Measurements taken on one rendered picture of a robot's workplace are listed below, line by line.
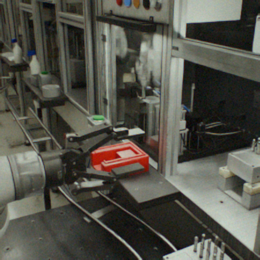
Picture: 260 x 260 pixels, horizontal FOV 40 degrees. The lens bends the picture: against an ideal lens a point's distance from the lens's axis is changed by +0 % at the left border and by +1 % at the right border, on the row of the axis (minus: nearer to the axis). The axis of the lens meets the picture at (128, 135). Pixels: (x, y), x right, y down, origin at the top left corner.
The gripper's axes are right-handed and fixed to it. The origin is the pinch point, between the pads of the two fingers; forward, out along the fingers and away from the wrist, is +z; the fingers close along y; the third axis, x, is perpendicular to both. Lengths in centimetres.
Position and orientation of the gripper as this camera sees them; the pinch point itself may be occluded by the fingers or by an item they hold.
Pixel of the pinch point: (131, 151)
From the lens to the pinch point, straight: 80.3
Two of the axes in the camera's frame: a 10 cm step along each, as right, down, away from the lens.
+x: -4.5, -3.5, 8.2
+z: 9.0, -1.8, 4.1
